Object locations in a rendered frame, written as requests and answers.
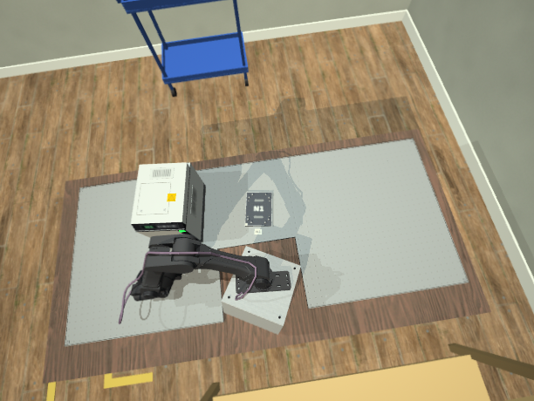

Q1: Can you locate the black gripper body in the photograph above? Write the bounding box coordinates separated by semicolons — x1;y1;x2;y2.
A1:
163;273;182;283

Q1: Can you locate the grey heat sealer housing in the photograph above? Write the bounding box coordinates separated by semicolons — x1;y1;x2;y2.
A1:
131;162;206;241

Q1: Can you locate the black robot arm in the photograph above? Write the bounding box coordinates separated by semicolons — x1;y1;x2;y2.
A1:
130;234;291;302

